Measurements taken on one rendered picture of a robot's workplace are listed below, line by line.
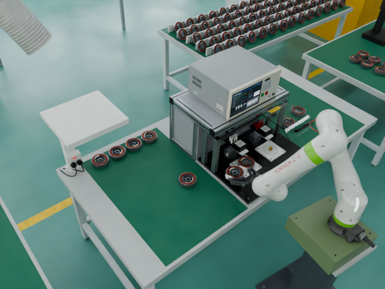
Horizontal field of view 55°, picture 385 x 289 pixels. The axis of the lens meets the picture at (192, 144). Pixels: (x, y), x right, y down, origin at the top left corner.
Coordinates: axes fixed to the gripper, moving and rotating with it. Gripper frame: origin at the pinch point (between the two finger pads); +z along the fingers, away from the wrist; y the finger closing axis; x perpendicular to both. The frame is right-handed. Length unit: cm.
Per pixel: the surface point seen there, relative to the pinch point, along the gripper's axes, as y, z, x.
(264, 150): -36.1, 10.0, 4.0
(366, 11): -375, 140, -18
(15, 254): 126, 32, -4
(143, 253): 72, -4, 12
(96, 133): 66, 26, -49
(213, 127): 4.0, 6.2, -31.1
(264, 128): -39.2, 10.2, -11.1
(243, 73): -28, 9, -54
